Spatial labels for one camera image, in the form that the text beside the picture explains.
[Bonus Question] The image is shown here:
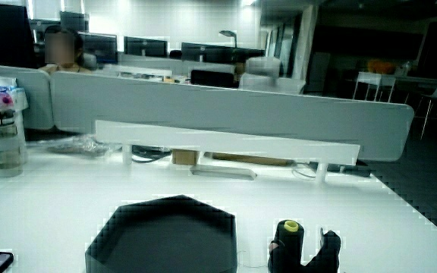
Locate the black sewing thread spool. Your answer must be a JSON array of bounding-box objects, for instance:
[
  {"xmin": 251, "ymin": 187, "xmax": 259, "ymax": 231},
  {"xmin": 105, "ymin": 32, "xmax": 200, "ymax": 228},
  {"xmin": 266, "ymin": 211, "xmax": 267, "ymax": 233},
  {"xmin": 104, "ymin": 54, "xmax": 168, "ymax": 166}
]
[{"xmin": 276, "ymin": 219, "xmax": 306, "ymax": 271}]

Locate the long grey desk divider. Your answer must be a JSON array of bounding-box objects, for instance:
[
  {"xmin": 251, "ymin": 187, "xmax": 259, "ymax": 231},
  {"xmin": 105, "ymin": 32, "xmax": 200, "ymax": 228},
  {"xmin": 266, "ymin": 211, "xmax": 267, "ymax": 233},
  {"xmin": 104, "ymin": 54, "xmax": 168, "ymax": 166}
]
[{"xmin": 50, "ymin": 71, "xmax": 415, "ymax": 162}]

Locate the grey desk lamp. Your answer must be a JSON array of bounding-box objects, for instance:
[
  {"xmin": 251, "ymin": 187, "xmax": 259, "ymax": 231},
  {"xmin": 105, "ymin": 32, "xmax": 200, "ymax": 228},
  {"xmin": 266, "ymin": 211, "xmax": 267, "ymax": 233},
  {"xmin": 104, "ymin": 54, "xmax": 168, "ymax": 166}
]
[{"xmin": 218, "ymin": 30, "xmax": 239, "ymax": 49}]

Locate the white desk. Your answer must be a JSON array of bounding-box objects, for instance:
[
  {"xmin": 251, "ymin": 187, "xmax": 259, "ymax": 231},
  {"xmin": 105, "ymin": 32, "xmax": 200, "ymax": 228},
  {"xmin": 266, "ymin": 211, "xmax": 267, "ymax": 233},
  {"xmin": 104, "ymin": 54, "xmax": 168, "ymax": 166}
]
[{"xmin": 0, "ymin": 143, "xmax": 437, "ymax": 273}]

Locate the short grey desk divider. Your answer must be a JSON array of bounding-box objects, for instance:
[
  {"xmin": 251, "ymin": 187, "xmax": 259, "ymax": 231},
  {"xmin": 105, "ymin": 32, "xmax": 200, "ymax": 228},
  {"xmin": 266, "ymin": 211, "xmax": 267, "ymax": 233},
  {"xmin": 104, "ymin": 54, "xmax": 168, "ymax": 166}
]
[{"xmin": 0, "ymin": 63, "xmax": 55, "ymax": 130}]

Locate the white monitor riser shelf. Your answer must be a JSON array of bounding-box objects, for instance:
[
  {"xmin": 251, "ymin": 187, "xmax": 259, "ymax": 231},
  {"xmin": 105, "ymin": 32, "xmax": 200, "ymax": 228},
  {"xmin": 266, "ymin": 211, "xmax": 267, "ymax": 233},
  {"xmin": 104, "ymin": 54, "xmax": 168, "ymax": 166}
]
[{"xmin": 95, "ymin": 120, "xmax": 361, "ymax": 184}]

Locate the brown cardboard box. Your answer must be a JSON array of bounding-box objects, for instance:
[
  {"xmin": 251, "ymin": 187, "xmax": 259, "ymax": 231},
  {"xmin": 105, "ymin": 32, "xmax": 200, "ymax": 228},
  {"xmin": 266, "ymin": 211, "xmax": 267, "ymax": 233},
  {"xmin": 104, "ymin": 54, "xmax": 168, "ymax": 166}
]
[{"xmin": 171, "ymin": 149, "xmax": 200, "ymax": 166}]

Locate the brown wooden board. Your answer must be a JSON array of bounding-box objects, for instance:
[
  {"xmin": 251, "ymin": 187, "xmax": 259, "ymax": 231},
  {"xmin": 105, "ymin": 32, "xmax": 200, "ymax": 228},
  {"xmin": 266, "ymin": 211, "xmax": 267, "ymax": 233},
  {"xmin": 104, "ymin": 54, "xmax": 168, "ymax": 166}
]
[{"xmin": 209, "ymin": 152, "xmax": 294, "ymax": 167}]

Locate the white storage box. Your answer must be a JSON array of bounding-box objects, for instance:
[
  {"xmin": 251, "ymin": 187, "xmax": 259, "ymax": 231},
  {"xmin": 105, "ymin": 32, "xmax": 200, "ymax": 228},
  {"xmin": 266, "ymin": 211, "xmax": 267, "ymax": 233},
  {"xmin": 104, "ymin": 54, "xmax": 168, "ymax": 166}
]
[{"xmin": 238, "ymin": 56, "xmax": 307, "ymax": 96}]

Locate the black hexagonal tray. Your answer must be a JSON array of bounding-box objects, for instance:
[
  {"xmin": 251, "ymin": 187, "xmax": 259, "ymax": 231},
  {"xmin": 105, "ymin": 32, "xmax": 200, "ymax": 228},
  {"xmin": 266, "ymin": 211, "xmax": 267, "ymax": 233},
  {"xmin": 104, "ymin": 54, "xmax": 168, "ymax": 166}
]
[{"xmin": 84, "ymin": 194, "xmax": 239, "ymax": 273}]

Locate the clear plastic bag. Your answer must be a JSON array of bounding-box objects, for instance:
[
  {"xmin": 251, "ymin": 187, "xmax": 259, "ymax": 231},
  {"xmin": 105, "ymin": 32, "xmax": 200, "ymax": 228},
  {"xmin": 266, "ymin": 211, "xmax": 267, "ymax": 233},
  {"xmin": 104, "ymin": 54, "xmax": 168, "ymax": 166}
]
[{"xmin": 46, "ymin": 133, "xmax": 123, "ymax": 158}]

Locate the white side table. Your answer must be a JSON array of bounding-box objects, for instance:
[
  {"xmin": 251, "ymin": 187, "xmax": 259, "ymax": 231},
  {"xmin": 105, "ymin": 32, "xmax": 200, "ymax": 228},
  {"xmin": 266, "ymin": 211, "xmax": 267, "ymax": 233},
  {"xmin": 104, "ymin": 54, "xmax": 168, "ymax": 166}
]
[{"xmin": 352, "ymin": 71, "xmax": 397, "ymax": 103}]

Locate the orange object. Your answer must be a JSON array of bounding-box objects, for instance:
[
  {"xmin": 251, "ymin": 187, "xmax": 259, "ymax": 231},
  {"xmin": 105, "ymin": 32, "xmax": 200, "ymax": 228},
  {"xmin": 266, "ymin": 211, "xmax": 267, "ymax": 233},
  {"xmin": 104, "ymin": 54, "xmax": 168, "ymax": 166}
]
[{"xmin": 366, "ymin": 59, "xmax": 397, "ymax": 75}]

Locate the clear water bottle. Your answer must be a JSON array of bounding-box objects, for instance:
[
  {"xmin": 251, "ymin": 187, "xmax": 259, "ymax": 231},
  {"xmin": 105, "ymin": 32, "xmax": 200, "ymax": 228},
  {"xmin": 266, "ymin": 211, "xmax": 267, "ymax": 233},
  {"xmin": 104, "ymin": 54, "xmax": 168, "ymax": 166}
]
[{"xmin": 0, "ymin": 108, "xmax": 27, "ymax": 171}]

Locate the white chair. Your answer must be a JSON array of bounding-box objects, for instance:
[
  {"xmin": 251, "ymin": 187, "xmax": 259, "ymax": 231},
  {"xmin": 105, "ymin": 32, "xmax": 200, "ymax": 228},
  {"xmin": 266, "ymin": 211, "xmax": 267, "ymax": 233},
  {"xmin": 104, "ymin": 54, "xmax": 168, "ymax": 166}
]
[{"xmin": 414, "ymin": 84, "xmax": 437, "ymax": 141}]

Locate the white cup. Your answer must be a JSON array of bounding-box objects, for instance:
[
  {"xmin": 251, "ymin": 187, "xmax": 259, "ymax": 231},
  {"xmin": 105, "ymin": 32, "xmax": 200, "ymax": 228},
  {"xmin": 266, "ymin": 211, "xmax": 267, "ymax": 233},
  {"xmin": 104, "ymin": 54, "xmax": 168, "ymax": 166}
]
[{"xmin": 0, "ymin": 74, "xmax": 19, "ymax": 89}]

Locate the large black monitor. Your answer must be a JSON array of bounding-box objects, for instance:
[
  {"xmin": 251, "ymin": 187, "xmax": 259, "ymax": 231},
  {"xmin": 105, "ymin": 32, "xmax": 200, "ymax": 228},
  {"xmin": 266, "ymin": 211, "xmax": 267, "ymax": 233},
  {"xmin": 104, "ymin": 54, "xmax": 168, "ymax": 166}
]
[{"xmin": 0, "ymin": 2, "xmax": 38, "ymax": 70}]

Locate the black cable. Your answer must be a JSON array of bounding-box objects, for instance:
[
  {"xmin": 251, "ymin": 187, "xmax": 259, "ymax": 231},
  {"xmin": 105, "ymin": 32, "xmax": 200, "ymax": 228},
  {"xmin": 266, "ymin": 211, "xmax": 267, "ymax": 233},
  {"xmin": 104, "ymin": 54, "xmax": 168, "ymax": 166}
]
[{"xmin": 130, "ymin": 145, "xmax": 173, "ymax": 165}]

